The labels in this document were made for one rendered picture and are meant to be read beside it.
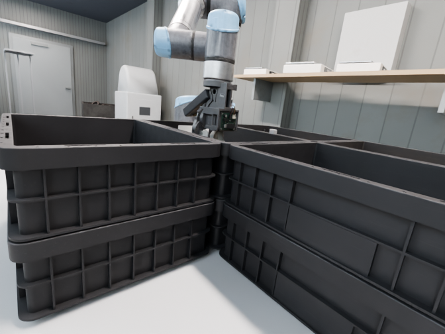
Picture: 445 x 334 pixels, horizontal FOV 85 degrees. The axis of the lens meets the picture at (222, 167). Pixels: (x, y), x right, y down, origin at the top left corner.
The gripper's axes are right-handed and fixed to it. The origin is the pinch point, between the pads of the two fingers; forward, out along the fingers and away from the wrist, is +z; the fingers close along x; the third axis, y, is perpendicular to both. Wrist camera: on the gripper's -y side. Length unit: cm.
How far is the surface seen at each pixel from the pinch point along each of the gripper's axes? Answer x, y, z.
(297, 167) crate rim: -14.0, 34.2, -7.6
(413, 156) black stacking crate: 44, 39, -6
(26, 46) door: 64, -776, -108
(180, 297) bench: -24.0, 24.0, 14.8
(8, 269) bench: -42.4, 2.0, 14.8
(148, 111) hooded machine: 184, -376, 11
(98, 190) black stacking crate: -33.3, 17.2, -2.3
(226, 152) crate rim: -12.1, 19.0, -6.3
